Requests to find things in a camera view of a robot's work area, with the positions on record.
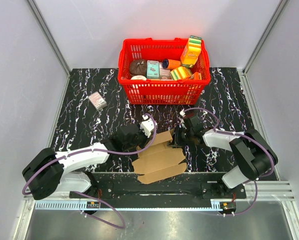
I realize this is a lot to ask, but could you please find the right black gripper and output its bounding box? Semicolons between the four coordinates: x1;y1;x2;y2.
167;125;194;148

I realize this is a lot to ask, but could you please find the brown cardboard box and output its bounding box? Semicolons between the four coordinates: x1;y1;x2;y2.
132;130;187;185

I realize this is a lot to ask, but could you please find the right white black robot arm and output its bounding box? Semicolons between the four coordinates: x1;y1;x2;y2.
168;113;278;198

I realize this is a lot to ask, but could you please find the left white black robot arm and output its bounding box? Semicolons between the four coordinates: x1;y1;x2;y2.
22;121;157;200

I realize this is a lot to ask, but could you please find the small pink card box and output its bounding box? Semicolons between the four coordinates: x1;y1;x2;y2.
88;91;107;111

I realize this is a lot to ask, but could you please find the small orange box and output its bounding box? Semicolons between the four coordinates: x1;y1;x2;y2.
189;72;202;81

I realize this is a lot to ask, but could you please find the teal small box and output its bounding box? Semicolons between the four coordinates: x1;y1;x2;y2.
146;60;160;79

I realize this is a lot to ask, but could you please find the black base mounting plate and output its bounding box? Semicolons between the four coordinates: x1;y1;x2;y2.
83;172;247;200

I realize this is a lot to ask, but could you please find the red plastic shopping basket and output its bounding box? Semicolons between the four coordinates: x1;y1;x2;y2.
117;38;211;105

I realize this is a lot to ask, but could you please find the white round container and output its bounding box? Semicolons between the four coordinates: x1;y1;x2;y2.
131;75;147;81

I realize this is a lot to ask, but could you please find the pink white packet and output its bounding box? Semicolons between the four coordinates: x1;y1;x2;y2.
159;62;172;80

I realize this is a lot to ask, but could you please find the brown round bun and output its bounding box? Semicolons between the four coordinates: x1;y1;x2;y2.
129;59;147;76

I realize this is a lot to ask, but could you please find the yellow green sponge pack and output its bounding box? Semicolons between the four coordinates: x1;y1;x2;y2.
170;66;192;81

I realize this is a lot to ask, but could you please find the orange blue capped bottle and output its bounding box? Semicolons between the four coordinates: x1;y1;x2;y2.
162;58;182;70

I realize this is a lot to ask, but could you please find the tall orange sponge pack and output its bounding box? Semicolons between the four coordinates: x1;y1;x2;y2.
180;35;202;68

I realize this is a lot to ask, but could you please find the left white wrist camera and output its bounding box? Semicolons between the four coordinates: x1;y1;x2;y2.
140;114;157;138

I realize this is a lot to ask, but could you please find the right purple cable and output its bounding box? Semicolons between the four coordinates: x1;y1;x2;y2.
180;107;275;217

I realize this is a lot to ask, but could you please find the purple cable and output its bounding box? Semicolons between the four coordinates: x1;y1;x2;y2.
21;113;157;229
180;107;275;217

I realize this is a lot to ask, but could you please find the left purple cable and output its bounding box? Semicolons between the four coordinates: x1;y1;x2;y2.
21;113;157;229

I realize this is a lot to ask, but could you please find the aluminium front rail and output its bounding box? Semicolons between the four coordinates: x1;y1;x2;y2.
34;181;295;212

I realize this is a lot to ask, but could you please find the right aluminium corner post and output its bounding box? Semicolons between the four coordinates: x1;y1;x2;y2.
242;0;290;75

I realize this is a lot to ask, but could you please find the aluminium corner post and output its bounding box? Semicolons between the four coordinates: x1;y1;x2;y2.
242;0;290;75
25;0;72;76

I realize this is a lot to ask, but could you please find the left aluminium corner post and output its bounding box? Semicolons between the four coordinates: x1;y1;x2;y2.
25;0;72;76

